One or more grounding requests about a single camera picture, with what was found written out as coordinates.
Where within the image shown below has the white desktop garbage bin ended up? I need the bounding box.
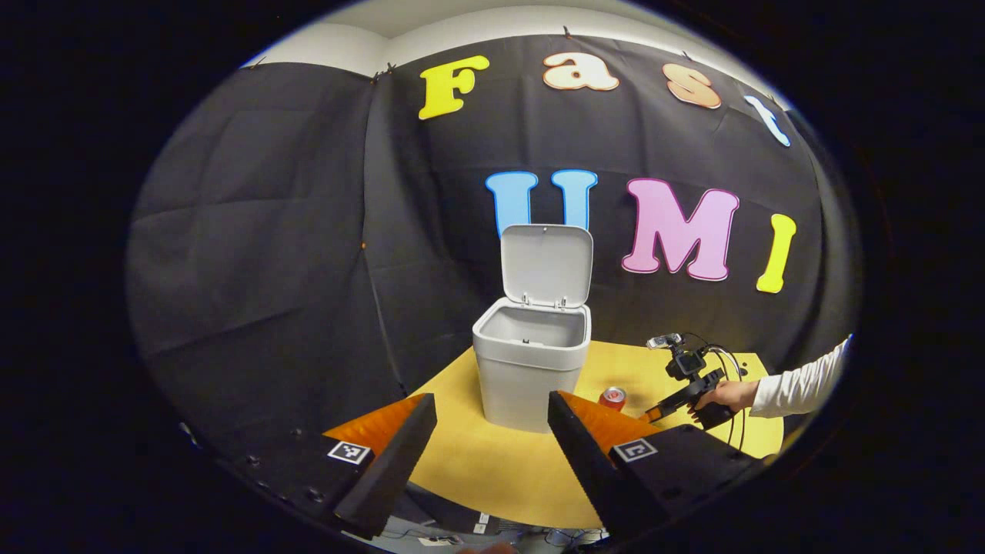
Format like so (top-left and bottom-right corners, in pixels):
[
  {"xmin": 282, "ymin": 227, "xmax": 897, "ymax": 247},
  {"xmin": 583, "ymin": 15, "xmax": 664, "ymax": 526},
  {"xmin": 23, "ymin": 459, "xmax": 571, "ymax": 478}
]
[{"xmin": 472, "ymin": 224, "xmax": 595, "ymax": 433}]

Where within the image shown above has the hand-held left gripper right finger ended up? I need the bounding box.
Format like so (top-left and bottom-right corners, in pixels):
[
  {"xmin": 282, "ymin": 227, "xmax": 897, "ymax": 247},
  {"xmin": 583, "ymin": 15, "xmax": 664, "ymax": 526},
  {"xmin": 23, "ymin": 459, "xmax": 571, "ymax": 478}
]
[{"xmin": 546, "ymin": 389, "xmax": 761, "ymax": 543}]

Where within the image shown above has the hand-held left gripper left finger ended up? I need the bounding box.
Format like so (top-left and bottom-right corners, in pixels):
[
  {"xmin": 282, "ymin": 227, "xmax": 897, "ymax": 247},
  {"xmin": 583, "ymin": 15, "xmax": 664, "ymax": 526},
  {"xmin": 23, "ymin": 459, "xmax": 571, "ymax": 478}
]
[{"xmin": 231, "ymin": 392, "xmax": 438, "ymax": 541}]

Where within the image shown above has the black backdrop cloth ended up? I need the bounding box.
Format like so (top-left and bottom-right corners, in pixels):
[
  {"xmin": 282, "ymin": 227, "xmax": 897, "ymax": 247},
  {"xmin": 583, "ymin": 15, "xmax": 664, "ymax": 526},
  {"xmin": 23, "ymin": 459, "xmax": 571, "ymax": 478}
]
[{"xmin": 127, "ymin": 35, "xmax": 859, "ymax": 493}]

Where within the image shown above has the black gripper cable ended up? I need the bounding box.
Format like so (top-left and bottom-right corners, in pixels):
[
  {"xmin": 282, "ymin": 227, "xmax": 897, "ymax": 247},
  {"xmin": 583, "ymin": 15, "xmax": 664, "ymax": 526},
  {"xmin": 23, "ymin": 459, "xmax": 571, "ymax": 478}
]
[{"xmin": 691, "ymin": 332, "xmax": 752, "ymax": 452}]

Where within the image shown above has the wooden desktop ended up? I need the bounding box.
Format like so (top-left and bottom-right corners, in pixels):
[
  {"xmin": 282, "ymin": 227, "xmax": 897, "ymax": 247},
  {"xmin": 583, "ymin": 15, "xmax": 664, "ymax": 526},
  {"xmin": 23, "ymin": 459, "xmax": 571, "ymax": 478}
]
[{"xmin": 408, "ymin": 341, "xmax": 786, "ymax": 532}]

